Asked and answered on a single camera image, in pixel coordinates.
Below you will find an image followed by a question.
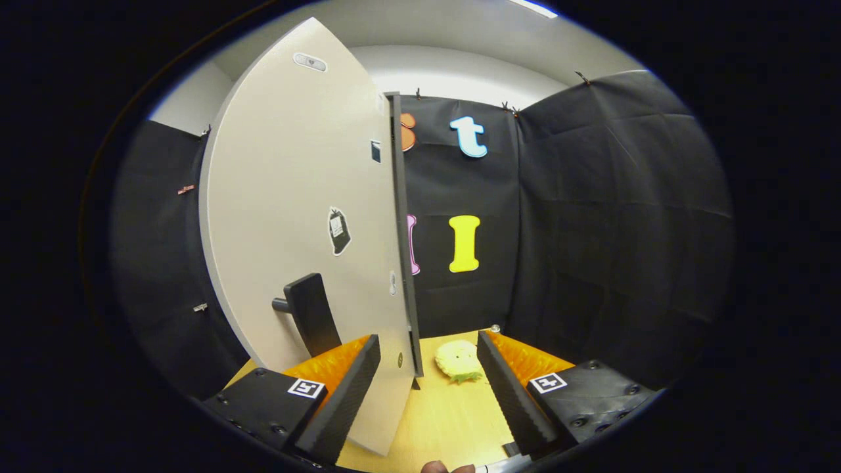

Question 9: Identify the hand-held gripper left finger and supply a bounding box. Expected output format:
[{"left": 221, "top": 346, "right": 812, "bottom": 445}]
[{"left": 200, "top": 334, "right": 382, "bottom": 466}]

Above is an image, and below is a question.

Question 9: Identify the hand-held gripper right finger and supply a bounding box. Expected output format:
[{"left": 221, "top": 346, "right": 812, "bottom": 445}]
[{"left": 476, "top": 330, "right": 661, "bottom": 461}]

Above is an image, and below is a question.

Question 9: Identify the dark grey shoe cabinet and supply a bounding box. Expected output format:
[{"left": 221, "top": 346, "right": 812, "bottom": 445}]
[{"left": 384, "top": 91, "right": 425, "bottom": 380}]

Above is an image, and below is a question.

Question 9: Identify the beige shoe cabinet door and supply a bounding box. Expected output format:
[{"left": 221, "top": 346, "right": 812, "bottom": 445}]
[{"left": 198, "top": 16, "right": 421, "bottom": 458}]

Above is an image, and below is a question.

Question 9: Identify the yellow plush toy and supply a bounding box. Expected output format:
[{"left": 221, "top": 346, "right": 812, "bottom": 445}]
[{"left": 434, "top": 340, "right": 485, "bottom": 386}]

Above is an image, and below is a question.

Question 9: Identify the black backdrop cloth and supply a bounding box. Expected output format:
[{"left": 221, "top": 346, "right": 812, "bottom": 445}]
[{"left": 108, "top": 69, "right": 735, "bottom": 395}]

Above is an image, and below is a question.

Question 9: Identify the ceiling light strip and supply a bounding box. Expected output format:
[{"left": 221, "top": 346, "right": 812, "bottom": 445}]
[{"left": 508, "top": 0, "right": 559, "bottom": 19}]

